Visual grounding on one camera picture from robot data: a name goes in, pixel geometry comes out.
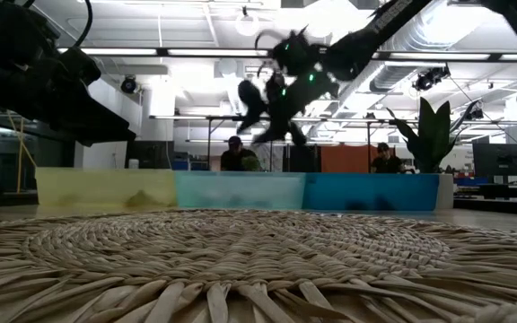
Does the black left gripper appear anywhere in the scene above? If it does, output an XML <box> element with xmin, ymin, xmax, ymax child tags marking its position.
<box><xmin>0</xmin><ymin>44</ymin><xmax>136</xmax><ymax>147</ymax></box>

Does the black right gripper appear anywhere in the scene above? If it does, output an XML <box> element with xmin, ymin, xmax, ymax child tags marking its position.
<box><xmin>236</xmin><ymin>27</ymin><xmax>340</xmax><ymax>145</ymax></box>

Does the green bushy plant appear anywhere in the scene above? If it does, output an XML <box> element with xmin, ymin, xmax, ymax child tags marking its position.
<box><xmin>240</xmin><ymin>155</ymin><xmax>262</xmax><ymax>172</ymax></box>

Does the person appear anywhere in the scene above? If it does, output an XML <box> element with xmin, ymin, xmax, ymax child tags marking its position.
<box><xmin>370</xmin><ymin>142</ymin><xmax>407</xmax><ymax>174</ymax></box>
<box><xmin>220</xmin><ymin>135</ymin><xmax>263</xmax><ymax>172</ymax></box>

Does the dark glass partition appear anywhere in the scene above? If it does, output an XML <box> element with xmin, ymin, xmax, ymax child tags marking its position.
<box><xmin>0</xmin><ymin>98</ymin><xmax>83</xmax><ymax>194</ymax></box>

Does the black partition panel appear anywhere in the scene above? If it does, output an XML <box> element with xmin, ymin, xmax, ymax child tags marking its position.
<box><xmin>285</xmin><ymin>144</ymin><xmax>322</xmax><ymax>173</ymax></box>

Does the yellow plastic bin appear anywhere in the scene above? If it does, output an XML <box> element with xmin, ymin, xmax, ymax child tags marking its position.
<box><xmin>35</xmin><ymin>168</ymin><xmax>178</xmax><ymax>208</ymax></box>

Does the black background screen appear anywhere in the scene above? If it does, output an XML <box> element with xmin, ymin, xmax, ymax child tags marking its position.
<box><xmin>126</xmin><ymin>140</ymin><xmax>175</xmax><ymax>170</ymax></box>

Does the teal plastic bin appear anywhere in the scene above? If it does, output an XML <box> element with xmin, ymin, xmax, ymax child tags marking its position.
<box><xmin>173</xmin><ymin>171</ymin><xmax>307</xmax><ymax>211</ymax></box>

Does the orange partition panel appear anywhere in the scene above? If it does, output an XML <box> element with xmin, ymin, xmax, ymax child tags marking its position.
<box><xmin>320</xmin><ymin>144</ymin><xmax>397</xmax><ymax>174</ymax></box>

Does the white globe pendant lamp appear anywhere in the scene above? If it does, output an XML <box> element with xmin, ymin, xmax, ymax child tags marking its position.
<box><xmin>234</xmin><ymin>6</ymin><xmax>260</xmax><ymax>38</ymax></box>

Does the linear ceiling light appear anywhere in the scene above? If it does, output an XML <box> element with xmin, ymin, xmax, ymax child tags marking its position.
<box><xmin>374</xmin><ymin>51</ymin><xmax>517</xmax><ymax>62</ymax></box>
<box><xmin>78</xmin><ymin>47</ymin><xmax>269</xmax><ymax>58</ymax></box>

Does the blue plastic bin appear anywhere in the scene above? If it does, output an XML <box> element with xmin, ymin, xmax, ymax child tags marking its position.
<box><xmin>302</xmin><ymin>172</ymin><xmax>441</xmax><ymax>212</ymax></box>

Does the round woven straw placemat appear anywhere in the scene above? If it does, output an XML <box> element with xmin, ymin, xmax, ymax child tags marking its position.
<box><xmin>0</xmin><ymin>208</ymin><xmax>517</xmax><ymax>323</ymax></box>

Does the snake plant in white pot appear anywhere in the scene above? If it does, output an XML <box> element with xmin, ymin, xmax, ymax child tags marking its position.
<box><xmin>386</xmin><ymin>97</ymin><xmax>460</xmax><ymax>211</ymax></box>

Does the blue background box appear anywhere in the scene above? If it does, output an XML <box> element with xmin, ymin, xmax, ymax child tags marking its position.
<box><xmin>454</xmin><ymin>176</ymin><xmax>488</xmax><ymax>188</ymax></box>

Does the black computer monitor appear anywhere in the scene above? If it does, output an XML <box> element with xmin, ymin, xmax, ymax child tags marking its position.
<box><xmin>472</xmin><ymin>143</ymin><xmax>517</xmax><ymax>179</ymax></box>

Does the dark background desk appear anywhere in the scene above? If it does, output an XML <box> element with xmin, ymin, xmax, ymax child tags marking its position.
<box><xmin>453</xmin><ymin>182</ymin><xmax>517</xmax><ymax>212</ymax></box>

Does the black ceiling camera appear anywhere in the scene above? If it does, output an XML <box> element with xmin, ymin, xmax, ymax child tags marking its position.
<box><xmin>120</xmin><ymin>74</ymin><xmax>138</xmax><ymax>94</ymax></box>

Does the yellow extension cable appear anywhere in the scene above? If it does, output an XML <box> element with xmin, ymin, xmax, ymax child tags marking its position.
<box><xmin>0</xmin><ymin>0</ymin><xmax>38</xmax><ymax>194</ymax></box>

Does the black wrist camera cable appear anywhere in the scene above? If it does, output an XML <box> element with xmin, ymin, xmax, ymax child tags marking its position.
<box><xmin>73</xmin><ymin>0</ymin><xmax>94</xmax><ymax>48</ymax></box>

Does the silver ventilation duct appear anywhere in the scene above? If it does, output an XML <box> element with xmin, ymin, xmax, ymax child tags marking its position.
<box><xmin>370</xmin><ymin>0</ymin><xmax>479</xmax><ymax>93</ymax></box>

